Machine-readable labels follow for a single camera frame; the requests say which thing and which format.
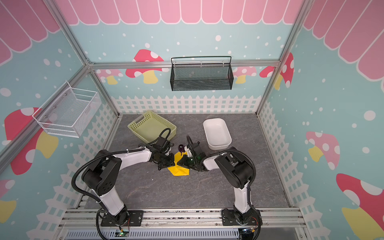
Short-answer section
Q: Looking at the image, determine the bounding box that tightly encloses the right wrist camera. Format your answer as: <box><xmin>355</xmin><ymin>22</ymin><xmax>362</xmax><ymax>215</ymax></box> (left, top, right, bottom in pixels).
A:
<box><xmin>187</xmin><ymin>143</ymin><xmax>200</xmax><ymax>156</ymax></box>

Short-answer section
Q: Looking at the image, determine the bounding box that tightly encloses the dark purple spoon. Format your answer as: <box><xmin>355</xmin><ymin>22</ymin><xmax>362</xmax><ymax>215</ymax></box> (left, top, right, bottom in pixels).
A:
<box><xmin>178</xmin><ymin>145</ymin><xmax>185</xmax><ymax>154</ymax></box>

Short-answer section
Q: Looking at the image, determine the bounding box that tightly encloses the yellow paper napkin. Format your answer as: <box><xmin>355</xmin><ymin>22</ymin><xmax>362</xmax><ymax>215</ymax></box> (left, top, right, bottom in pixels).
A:
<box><xmin>168</xmin><ymin>152</ymin><xmax>190</xmax><ymax>177</ymax></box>

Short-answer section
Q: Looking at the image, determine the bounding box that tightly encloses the left black corrugated cable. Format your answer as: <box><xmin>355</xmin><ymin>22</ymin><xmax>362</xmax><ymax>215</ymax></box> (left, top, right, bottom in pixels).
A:
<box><xmin>71</xmin><ymin>128</ymin><xmax>172</xmax><ymax>205</ymax></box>

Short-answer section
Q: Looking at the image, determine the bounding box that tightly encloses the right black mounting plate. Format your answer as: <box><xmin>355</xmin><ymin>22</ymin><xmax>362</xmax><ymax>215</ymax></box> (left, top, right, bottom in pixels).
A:
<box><xmin>221</xmin><ymin>208</ymin><xmax>263</xmax><ymax>227</ymax></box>

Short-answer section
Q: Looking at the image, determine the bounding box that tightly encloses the green plastic basket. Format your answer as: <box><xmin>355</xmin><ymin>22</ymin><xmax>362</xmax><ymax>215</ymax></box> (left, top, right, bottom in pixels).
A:
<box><xmin>128</xmin><ymin>111</ymin><xmax>177</xmax><ymax>143</ymax></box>

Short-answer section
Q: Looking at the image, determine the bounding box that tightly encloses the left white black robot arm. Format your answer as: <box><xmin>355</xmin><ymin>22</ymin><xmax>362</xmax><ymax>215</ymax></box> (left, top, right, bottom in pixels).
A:
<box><xmin>80</xmin><ymin>147</ymin><xmax>175</xmax><ymax>222</ymax></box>

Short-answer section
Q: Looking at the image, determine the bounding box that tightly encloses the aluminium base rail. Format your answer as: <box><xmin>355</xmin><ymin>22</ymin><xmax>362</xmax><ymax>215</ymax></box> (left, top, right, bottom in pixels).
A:
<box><xmin>53</xmin><ymin>208</ymin><xmax>311</xmax><ymax>240</ymax></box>

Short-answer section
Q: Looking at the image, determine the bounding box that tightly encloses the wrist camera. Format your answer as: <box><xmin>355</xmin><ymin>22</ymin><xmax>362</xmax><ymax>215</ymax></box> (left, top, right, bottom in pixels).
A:
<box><xmin>155</xmin><ymin>137</ymin><xmax>173</xmax><ymax>152</ymax></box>
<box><xmin>187</xmin><ymin>143</ymin><xmax>200</xmax><ymax>156</ymax></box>

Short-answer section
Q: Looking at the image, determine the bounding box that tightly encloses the black mounting plate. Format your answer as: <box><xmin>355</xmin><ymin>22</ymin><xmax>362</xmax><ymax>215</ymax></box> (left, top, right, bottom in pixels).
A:
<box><xmin>101</xmin><ymin>210</ymin><xmax>144</xmax><ymax>227</ymax></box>
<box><xmin>221</xmin><ymin>208</ymin><xmax>263</xmax><ymax>227</ymax></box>

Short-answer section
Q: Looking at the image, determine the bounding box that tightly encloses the right black corrugated cable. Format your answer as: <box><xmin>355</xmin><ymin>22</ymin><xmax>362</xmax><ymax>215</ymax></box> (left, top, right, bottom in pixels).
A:
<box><xmin>186</xmin><ymin>134</ymin><xmax>264</xmax><ymax>235</ymax></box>

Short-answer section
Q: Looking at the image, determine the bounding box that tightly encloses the green circuit board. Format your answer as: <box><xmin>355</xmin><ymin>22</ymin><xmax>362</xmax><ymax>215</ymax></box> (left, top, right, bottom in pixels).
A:
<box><xmin>115</xmin><ymin>230</ymin><xmax>130</xmax><ymax>238</ymax></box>

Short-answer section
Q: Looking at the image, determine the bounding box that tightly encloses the white plastic bin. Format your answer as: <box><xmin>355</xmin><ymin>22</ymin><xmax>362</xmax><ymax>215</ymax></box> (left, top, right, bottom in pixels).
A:
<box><xmin>203</xmin><ymin>118</ymin><xmax>232</xmax><ymax>151</ymax></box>

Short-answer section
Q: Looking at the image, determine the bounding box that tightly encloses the white wire mesh basket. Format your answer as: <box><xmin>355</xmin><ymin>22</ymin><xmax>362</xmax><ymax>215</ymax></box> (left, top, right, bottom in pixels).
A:
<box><xmin>32</xmin><ymin>82</ymin><xmax>102</xmax><ymax>138</ymax></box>

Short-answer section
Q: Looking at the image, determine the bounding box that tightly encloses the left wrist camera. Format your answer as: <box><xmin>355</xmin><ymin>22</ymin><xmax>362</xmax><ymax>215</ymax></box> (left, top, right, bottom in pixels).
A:
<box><xmin>155</xmin><ymin>137</ymin><xmax>173</xmax><ymax>152</ymax></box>

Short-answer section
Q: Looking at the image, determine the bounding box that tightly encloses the black corrugated cable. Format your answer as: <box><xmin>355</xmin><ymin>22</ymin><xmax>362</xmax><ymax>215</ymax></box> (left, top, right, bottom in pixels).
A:
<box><xmin>71</xmin><ymin>128</ymin><xmax>172</xmax><ymax>205</ymax></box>
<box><xmin>186</xmin><ymin>134</ymin><xmax>264</xmax><ymax>235</ymax></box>

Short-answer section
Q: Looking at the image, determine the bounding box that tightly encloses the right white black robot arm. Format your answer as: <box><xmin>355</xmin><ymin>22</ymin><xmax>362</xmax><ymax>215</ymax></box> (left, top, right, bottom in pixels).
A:
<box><xmin>177</xmin><ymin>147</ymin><xmax>263</xmax><ymax>227</ymax></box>

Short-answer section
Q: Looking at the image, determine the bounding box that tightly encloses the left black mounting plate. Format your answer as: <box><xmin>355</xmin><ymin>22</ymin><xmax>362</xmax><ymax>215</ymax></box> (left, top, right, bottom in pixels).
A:
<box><xmin>101</xmin><ymin>210</ymin><xmax>144</xmax><ymax>227</ymax></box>

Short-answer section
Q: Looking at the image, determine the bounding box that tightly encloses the black wire mesh basket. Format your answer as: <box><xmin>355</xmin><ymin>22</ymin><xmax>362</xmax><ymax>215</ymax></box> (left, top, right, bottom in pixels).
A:
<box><xmin>170</xmin><ymin>56</ymin><xmax>234</xmax><ymax>91</ymax></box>

